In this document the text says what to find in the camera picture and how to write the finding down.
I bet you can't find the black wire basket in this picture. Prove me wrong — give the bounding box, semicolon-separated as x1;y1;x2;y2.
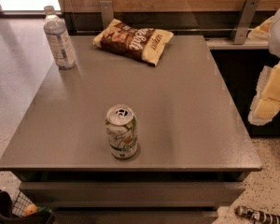
0;190;55;224

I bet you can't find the right metal bracket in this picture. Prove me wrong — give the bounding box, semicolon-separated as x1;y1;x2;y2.
231;0;260;45

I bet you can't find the green white 7up can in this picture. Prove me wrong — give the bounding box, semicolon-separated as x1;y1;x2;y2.
105;105;138;159

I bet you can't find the brown chip bag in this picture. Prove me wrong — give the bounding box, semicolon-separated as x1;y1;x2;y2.
92;19;174;66

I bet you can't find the black striped cylinder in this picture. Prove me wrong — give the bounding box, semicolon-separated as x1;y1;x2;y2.
235;206;280;224

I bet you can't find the orange fruit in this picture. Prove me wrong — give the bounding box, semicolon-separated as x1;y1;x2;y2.
24;203;37;217

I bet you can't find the left metal bracket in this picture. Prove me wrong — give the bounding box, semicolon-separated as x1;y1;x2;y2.
99;0;114;29

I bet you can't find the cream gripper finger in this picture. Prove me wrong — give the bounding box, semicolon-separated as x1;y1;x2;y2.
247;17;273;40
248;61;280;126

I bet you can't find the clear plastic water bottle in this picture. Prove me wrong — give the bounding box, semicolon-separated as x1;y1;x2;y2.
44;6;76;69

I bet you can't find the metal bracket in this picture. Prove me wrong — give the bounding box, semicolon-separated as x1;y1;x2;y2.
99;0;114;29
231;0;260;45

